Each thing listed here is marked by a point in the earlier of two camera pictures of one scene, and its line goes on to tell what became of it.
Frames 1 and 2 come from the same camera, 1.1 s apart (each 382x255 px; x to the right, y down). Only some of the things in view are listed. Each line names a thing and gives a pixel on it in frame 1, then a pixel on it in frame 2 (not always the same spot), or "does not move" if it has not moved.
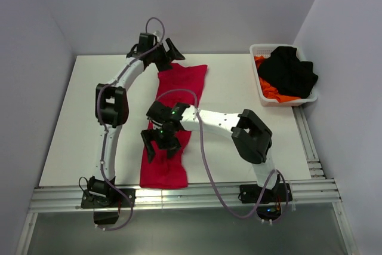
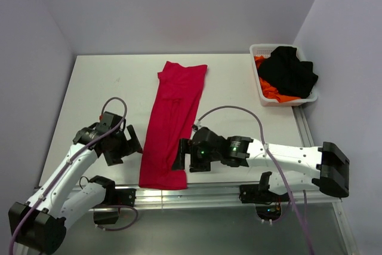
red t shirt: [184, 83] does not move
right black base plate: [250, 193] does not move
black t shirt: [287, 73] does not move
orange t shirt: [268, 90] does not move
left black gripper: [165, 64] → [113, 158]
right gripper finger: [148, 135] → [184, 147]
